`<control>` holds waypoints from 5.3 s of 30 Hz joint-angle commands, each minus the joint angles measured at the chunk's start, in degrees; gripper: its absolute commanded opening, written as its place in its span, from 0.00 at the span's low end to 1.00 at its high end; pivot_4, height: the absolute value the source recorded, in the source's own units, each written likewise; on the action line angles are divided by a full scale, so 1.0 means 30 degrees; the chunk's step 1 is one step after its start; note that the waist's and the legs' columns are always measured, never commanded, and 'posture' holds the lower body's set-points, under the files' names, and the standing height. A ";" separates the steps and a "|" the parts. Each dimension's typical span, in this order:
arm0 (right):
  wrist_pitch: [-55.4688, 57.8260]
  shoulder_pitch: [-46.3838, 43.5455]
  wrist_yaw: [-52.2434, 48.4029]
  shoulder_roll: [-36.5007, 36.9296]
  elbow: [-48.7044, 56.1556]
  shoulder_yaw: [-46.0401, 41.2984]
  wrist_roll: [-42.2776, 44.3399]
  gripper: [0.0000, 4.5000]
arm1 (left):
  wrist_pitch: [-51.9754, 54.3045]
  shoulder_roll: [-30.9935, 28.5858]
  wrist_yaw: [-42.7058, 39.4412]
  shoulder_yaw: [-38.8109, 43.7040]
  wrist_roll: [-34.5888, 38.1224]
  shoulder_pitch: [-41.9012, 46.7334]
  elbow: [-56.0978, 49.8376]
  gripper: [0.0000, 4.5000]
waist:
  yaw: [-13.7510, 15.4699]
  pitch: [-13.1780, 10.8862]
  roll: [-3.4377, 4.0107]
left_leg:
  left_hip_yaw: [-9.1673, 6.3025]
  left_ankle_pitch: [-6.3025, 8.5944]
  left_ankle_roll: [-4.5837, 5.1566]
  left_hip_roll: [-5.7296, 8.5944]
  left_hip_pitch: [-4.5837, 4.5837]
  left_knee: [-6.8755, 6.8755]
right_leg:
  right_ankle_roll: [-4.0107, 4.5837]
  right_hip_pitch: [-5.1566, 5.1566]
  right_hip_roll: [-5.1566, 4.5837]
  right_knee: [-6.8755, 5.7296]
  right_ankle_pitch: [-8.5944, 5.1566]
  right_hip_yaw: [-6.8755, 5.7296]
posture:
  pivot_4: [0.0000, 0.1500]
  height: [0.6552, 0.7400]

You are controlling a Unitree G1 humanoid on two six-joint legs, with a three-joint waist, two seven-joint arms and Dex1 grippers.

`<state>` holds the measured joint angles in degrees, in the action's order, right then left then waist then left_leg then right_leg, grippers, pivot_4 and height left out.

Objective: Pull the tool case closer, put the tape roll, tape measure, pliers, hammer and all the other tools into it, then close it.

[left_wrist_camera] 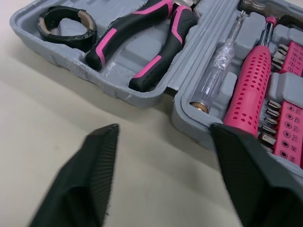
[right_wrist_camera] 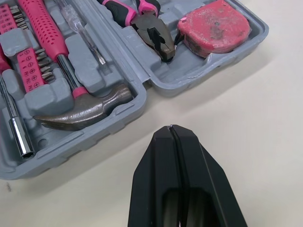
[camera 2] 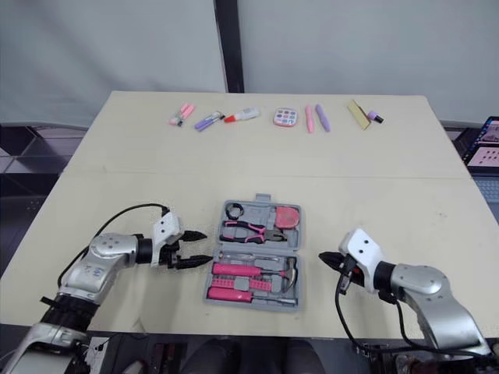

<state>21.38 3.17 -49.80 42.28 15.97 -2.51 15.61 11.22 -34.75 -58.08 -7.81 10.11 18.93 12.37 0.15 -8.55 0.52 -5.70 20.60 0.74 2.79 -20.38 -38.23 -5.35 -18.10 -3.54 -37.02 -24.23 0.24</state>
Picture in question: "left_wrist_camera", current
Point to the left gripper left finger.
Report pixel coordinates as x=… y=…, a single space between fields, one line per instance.
x=90 y=179

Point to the clear test screwdriver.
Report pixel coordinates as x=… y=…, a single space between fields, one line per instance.
x=217 y=71

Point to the grey plastic tool case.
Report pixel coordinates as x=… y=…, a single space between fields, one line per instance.
x=146 y=50

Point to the pink bit holder strip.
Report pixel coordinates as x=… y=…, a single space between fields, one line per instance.
x=292 y=55
x=287 y=128

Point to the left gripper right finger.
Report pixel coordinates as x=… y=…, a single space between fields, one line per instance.
x=255 y=179

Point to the black tape roll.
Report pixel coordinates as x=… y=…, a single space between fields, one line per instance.
x=68 y=37

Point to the pink and black pliers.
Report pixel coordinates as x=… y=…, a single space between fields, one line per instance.
x=142 y=45

